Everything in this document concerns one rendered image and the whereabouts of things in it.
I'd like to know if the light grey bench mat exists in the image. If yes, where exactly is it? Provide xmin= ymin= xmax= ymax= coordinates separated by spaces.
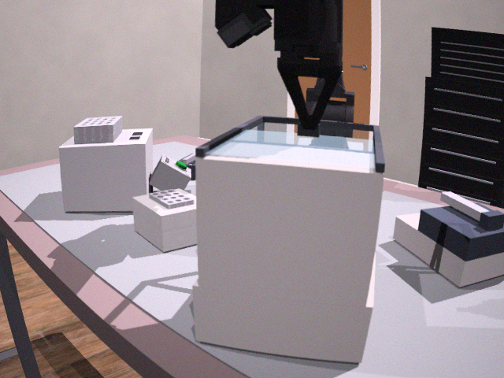
xmin=0 ymin=164 xmax=504 ymax=378

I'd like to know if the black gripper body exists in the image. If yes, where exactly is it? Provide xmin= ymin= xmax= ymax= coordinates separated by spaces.
xmin=274 ymin=0 xmax=343 ymax=67

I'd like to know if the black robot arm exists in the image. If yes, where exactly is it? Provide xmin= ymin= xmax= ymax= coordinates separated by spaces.
xmin=215 ymin=0 xmax=354 ymax=123

